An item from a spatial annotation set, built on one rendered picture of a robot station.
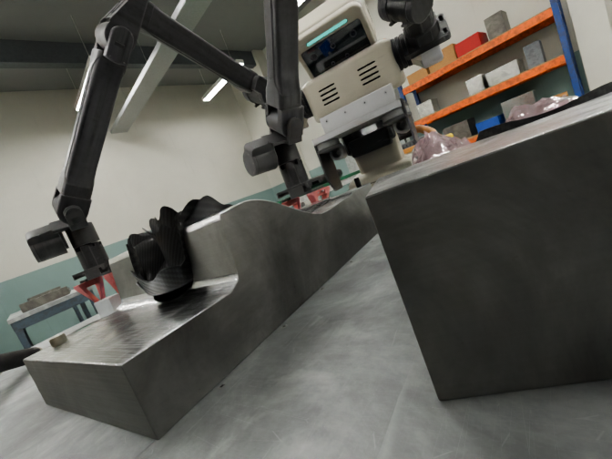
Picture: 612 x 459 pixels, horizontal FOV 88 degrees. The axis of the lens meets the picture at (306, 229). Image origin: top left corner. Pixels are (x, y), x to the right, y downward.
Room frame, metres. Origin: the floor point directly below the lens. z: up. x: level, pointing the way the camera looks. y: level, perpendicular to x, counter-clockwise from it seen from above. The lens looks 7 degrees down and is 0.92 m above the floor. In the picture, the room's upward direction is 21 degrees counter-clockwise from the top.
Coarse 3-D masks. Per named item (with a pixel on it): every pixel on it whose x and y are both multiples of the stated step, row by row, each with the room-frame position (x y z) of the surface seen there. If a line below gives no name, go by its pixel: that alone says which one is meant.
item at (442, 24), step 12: (432, 12) 0.81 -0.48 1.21; (420, 24) 0.80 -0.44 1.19; (432, 24) 0.81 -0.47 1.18; (444, 24) 0.84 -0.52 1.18; (408, 36) 0.84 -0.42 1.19; (420, 36) 0.82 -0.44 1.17; (432, 36) 0.82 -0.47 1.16; (444, 36) 0.82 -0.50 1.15; (408, 48) 0.87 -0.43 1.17; (420, 48) 0.85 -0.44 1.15
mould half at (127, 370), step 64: (128, 256) 0.42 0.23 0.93; (192, 256) 0.34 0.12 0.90; (256, 256) 0.32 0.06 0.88; (320, 256) 0.41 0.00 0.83; (128, 320) 0.34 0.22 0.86; (192, 320) 0.25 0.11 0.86; (256, 320) 0.30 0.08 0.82; (64, 384) 0.29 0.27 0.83; (128, 384) 0.20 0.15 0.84; (192, 384) 0.23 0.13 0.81
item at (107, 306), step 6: (114, 294) 0.77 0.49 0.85; (102, 300) 0.75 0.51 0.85; (108, 300) 0.74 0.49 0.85; (114, 300) 0.75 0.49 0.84; (120, 300) 0.77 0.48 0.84; (96, 306) 0.75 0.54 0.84; (102, 306) 0.75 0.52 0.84; (108, 306) 0.74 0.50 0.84; (114, 306) 0.74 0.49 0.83; (102, 312) 0.75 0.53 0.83; (108, 312) 0.75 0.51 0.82
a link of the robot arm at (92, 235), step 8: (88, 224) 0.77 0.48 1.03; (72, 232) 0.75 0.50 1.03; (80, 232) 0.75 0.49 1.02; (88, 232) 0.76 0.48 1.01; (96, 232) 0.78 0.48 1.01; (64, 240) 0.74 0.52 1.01; (72, 240) 0.75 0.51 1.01; (80, 240) 0.75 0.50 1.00; (88, 240) 0.75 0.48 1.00; (96, 240) 0.77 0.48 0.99
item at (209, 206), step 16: (192, 208) 0.35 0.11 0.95; (208, 208) 0.36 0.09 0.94; (224, 208) 0.38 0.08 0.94; (160, 224) 0.38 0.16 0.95; (176, 224) 0.35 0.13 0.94; (128, 240) 0.41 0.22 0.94; (144, 240) 0.44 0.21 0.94; (160, 240) 0.38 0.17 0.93; (176, 240) 0.38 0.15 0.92; (144, 256) 0.42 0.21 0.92; (160, 256) 0.45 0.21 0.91; (176, 256) 0.38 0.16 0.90; (144, 272) 0.40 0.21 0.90; (160, 272) 0.33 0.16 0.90; (176, 272) 0.33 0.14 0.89; (144, 288) 0.36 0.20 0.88; (160, 288) 0.35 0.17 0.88; (176, 288) 0.34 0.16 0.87
